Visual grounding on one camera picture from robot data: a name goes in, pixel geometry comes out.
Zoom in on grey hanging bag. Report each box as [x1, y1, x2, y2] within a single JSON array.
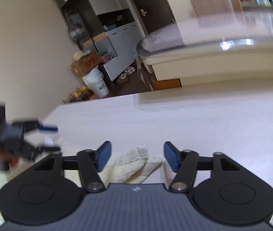
[[67, 12, 89, 41]]

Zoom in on straw hat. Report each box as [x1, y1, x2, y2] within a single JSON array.
[[73, 50, 91, 60]]

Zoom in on dark brown door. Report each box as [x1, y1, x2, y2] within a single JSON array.
[[122, 0, 177, 38]]

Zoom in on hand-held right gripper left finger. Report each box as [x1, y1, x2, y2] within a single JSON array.
[[34, 141, 112, 193]]

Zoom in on light wood shelf unit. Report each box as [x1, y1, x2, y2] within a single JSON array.
[[230, 0, 272, 12]]

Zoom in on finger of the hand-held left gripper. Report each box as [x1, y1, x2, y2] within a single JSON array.
[[24, 141, 61, 160], [14, 118, 59, 133]]

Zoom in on row of shoes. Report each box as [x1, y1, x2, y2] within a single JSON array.
[[116, 66, 137, 83]]

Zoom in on pile of colourful bags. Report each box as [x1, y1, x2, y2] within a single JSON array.
[[97, 50, 116, 64]]

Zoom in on cardboard box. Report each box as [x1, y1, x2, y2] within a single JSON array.
[[71, 50, 101, 77]]

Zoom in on quilted beige chair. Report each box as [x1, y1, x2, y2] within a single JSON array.
[[190, 0, 235, 18]]

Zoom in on cream terry towel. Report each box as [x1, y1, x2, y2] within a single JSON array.
[[44, 137, 163, 188]]

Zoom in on white and dark cabinet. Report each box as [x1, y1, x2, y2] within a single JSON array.
[[47, 0, 147, 87]]

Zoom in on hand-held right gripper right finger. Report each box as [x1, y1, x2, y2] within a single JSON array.
[[163, 141, 241, 193]]

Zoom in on white plastic bucket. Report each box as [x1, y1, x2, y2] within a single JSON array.
[[82, 67, 110, 99]]

